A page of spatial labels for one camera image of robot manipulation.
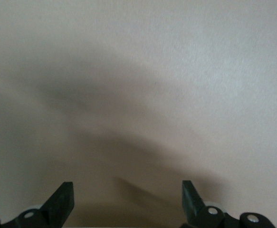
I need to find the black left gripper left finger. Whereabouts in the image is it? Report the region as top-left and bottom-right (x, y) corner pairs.
(0, 181), (75, 228)

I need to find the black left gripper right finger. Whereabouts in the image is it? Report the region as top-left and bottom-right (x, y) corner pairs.
(178, 180), (276, 228)

